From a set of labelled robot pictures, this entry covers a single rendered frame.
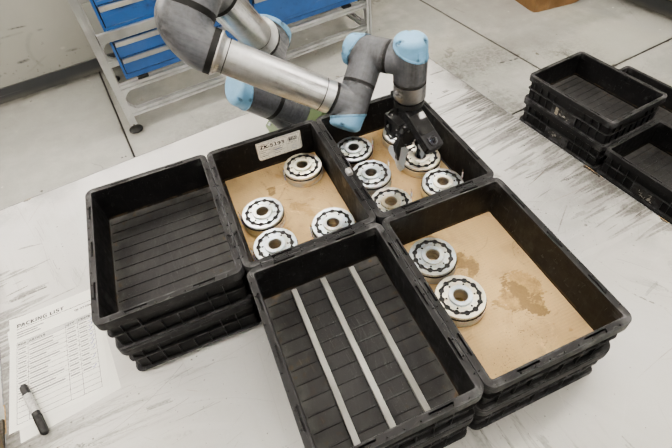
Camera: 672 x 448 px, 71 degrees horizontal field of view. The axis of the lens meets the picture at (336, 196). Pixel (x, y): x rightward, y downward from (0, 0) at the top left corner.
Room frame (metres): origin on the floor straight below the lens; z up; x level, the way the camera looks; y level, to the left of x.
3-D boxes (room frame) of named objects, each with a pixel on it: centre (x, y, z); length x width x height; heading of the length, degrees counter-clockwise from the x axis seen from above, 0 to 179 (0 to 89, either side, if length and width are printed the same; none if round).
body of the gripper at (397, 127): (0.92, -0.19, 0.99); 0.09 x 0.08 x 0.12; 25
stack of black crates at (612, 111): (1.48, -1.05, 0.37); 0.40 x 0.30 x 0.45; 25
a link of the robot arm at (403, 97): (0.91, -0.19, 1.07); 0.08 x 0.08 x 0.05
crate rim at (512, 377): (0.51, -0.29, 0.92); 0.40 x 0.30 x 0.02; 18
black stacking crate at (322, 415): (0.42, 0.00, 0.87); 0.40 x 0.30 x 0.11; 18
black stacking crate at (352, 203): (0.80, 0.12, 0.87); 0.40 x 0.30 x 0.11; 18
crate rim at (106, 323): (0.71, 0.40, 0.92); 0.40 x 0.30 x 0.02; 18
